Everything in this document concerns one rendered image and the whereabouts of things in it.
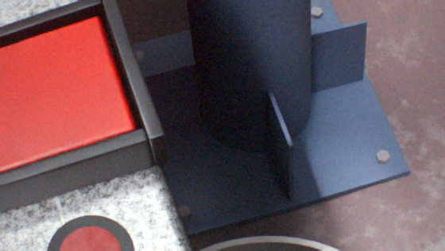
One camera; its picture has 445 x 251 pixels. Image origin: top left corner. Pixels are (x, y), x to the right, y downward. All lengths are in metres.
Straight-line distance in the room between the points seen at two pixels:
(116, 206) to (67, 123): 0.03
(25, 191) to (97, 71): 0.05
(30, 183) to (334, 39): 1.11
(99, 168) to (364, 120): 1.15
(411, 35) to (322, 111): 0.24
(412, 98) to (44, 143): 1.21
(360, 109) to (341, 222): 0.20
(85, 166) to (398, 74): 1.24
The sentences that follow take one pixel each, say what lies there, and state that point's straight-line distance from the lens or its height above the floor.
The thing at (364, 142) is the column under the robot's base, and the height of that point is 0.01.
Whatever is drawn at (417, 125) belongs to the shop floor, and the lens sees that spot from 1.48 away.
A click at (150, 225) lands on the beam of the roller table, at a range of 0.32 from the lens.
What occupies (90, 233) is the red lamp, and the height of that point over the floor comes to 0.92.
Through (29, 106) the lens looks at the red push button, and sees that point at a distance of 0.35.
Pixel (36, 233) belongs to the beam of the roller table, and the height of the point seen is 0.92.
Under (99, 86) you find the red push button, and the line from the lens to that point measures 0.34.
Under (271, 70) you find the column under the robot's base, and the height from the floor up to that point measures 0.20.
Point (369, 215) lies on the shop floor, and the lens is 1.39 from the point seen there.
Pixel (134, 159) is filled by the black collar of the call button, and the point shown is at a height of 0.92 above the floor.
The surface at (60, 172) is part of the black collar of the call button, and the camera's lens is 0.33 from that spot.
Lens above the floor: 1.19
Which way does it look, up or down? 54 degrees down
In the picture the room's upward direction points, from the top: 6 degrees counter-clockwise
